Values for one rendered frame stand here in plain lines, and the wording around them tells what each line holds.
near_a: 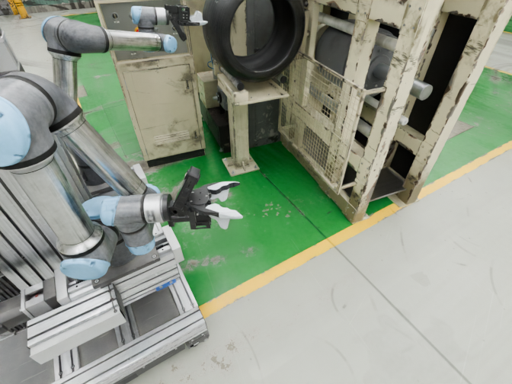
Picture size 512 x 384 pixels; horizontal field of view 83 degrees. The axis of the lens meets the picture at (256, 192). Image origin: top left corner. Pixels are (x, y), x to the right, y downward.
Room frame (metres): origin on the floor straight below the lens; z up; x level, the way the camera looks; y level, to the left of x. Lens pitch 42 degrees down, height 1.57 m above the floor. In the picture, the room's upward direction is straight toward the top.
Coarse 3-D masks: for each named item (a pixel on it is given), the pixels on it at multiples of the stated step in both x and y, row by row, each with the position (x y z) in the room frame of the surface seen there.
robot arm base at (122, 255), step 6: (120, 240) 0.60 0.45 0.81; (120, 246) 0.59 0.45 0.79; (114, 252) 0.58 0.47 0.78; (120, 252) 0.58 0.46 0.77; (126, 252) 0.59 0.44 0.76; (114, 258) 0.57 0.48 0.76; (120, 258) 0.57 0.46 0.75; (126, 258) 0.58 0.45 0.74; (132, 258) 0.59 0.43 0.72; (114, 264) 0.56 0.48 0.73; (120, 264) 0.57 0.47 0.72
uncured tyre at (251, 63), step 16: (208, 0) 1.78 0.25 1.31; (224, 0) 1.66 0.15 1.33; (240, 0) 1.66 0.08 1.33; (272, 0) 2.02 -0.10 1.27; (288, 0) 1.76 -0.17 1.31; (208, 16) 1.71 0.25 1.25; (224, 16) 1.63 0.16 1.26; (288, 16) 2.02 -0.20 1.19; (304, 16) 1.83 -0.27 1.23; (208, 32) 1.69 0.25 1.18; (224, 32) 1.63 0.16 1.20; (272, 32) 2.04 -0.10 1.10; (288, 32) 1.99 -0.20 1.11; (304, 32) 1.85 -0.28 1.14; (208, 48) 1.80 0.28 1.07; (224, 48) 1.63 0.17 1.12; (272, 48) 2.02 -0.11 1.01; (288, 48) 1.92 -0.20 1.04; (224, 64) 1.65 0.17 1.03; (240, 64) 1.65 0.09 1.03; (256, 64) 1.96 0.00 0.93; (272, 64) 1.91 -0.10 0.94; (288, 64) 1.78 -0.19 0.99; (256, 80) 1.71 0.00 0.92
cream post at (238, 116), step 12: (240, 12) 2.06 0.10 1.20; (240, 24) 2.06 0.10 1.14; (240, 36) 2.06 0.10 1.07; (240, 48) 2.05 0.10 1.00; (228, 108) 2.13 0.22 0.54; (240, 108) 2.05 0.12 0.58; (240, 120) 2.05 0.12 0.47; (240, 132) 2.05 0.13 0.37; (240, 144) 2.04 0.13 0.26; (240, 156) 2.04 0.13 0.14
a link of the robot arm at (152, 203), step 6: (150, 198) 0.52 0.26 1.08; (156, 198) 0.52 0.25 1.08; (144, 204) 0.50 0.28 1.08; (150, 204) 0.51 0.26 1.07; (156, 204) 0.51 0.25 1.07; (144, 210) 0.49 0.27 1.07; (150, 210) 0.49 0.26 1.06; (156, 210) 0.50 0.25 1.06; (150, 216) 0.48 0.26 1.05; (156, 216) 0.49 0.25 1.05; (162, 216) 0.50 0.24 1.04; (150, 222) 0.49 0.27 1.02
